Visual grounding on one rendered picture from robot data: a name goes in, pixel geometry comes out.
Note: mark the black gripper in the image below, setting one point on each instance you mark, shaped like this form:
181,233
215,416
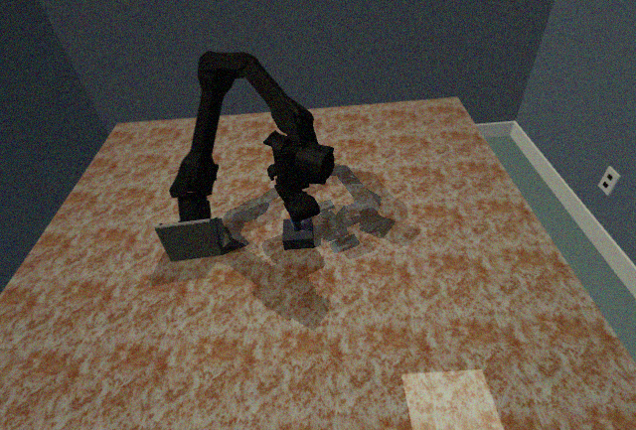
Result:
289,186

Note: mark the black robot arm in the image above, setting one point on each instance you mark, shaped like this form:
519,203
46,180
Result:
198,172

